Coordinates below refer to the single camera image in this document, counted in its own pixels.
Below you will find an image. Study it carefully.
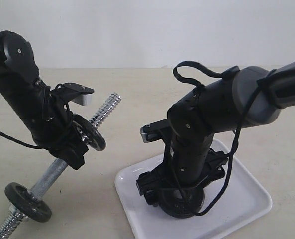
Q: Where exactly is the chrome star collar nut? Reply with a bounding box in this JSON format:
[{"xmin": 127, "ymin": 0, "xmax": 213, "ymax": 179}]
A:
[{"xmin": 9, "ymin": 204, "xmax": 29, "ymax": 222}]

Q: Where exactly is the chrome threaded dumbbell bar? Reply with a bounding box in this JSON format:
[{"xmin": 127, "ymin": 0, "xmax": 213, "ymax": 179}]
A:
[{"xmin": 0, "ymin": 92, "xmax": 121, "ymax": 239}]

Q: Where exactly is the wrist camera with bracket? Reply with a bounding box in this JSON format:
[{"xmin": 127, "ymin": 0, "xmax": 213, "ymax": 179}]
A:
[
  {"xmin": 140, "ymin": 119, "xmax": 172, "ymax": 145},
  {"xmin": 50, "ymin": 82, "xmax": 95, "ymax": 106}
]

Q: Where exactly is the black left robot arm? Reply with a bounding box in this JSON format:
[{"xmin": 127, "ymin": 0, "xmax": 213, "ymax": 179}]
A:
[{"xmin": 0, "ymin": 31, "xmax": 94, "ymax": 170}]

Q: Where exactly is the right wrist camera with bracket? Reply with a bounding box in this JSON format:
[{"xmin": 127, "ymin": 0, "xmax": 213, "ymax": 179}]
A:
[{"xmin": 140, "ymin": 119, "xmax": 172, "ymax": 145}]

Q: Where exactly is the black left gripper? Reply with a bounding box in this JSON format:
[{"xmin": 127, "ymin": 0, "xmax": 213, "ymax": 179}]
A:
[{"xmin": 32, "ymin": 110, "xmax": 89, "ymax": 170}]

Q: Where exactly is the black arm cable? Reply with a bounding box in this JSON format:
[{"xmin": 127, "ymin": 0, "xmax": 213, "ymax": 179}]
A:
[
  {"xmin": 162, "ymin": 61, "xmax": 280, "ymax": 217},
  {"xmin": 0, "ymin": 84, "xmax": 73, "ymax": 150}
]

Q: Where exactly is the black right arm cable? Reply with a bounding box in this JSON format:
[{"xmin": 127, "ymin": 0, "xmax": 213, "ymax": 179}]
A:
[{"xmin": 162, "ymin": 61, "xmax": 280, "ymax": 217}]

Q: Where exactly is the black and grey right robot arm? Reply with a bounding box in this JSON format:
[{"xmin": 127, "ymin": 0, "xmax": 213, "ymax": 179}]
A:
[{"xmin": 136, "ymin": 61, "xmax": 295, "ymax": 214}]

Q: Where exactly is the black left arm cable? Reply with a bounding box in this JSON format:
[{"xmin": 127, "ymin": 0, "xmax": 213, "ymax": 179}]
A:
[{"xmin": 0, "ymin": 84, "xmax": 73, "ymax": 150}]

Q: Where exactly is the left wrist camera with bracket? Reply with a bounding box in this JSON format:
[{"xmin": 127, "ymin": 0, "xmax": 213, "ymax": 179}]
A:
[{"xmin": 50, "ymin": 82, "xmax": 95, "ymax": 106}]

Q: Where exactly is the white rectangular tray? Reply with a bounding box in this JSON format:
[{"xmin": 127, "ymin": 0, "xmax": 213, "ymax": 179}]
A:
[{"xmin": 114, "ymin": 138, "xmax": 273, "ymax": 239}]

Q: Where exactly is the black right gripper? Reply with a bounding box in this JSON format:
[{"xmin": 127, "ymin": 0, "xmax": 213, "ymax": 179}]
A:
[{"xmin": 136, "ymin": 148, "xmax": 227, "ymax": 206}]

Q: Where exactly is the black weight plate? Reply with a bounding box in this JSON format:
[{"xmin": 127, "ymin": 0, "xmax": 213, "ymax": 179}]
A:
[
  {"xmin": 72, "ymin": 114, "xmax": 106, "ymax": 151},
  {"xmin": 4, "ymin": 182, "xmax": 52, "ymax": 223},
  {"xmin": 158, "ymin": 187, "xmax": 205, "ymax": 219}
]

